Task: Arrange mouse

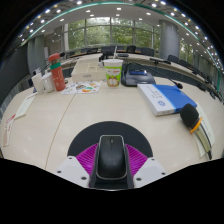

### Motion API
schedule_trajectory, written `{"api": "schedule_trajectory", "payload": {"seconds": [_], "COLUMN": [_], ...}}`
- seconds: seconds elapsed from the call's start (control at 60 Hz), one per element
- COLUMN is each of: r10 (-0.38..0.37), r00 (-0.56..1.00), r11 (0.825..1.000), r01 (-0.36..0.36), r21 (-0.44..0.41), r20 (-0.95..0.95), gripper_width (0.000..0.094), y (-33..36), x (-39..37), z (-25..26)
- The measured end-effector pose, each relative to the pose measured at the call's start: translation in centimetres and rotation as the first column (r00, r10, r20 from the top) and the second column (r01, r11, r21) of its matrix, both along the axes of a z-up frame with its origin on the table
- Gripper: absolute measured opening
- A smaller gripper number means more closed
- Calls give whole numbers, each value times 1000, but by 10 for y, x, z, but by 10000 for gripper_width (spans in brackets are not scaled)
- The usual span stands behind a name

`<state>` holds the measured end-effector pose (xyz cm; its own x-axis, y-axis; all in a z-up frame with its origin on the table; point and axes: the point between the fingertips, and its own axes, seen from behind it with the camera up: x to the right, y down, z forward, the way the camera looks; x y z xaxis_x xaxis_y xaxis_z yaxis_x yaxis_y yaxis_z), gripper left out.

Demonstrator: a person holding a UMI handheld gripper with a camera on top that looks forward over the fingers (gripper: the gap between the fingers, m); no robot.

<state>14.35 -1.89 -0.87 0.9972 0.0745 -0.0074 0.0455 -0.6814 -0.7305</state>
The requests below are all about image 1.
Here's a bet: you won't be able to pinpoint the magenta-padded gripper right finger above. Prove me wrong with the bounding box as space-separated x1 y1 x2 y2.
124 143 168 190

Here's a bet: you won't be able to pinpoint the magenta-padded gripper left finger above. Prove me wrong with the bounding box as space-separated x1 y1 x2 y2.
54 143 101 190

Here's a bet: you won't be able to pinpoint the black computer mouse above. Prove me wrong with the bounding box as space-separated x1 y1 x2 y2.
95 134 128 181

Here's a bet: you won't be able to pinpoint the black mouse pad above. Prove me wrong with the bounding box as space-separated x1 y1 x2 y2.
67 120 154 158

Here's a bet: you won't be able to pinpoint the blue and white book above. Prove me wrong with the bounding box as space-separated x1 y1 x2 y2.
137 83 198 117

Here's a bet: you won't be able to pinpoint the black handheld microphone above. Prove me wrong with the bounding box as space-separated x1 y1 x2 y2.
179 103 213 161

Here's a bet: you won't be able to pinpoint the colourful printed leaflet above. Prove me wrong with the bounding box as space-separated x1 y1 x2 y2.
61 80 102 95

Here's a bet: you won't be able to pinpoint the white paper sheet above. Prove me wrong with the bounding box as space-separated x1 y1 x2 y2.
191 101 217 158

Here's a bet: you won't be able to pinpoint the dark conference desk device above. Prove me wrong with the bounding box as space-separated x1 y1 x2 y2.
120 68 157 87

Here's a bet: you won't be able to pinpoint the white booklet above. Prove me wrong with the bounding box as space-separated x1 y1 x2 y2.
13 93 38 120

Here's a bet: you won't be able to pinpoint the red and white pamphlet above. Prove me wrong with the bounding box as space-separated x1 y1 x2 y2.
2 113 17 148

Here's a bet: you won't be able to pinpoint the black gooseneck microphone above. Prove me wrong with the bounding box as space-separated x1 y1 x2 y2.
124 62 184 90

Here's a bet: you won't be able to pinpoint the green printed drink cup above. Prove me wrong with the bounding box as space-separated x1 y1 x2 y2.
102 58 124 88

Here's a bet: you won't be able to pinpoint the white cardboard box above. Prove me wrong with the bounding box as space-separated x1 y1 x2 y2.
71 59 107 83

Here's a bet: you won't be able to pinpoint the red drink bottle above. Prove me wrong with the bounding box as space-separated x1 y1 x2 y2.
48 52 67 93

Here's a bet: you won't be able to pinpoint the white paper cup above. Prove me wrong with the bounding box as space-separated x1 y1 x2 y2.
31 72 46 95

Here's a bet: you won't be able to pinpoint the long curved conference desk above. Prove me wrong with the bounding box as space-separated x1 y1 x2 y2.
63 51 222 101

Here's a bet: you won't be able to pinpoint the dark office chairs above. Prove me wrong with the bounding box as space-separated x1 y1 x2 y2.
66 44 223 94

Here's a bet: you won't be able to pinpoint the ceiling lights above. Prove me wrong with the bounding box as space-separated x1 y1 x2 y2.
13 0 221 64

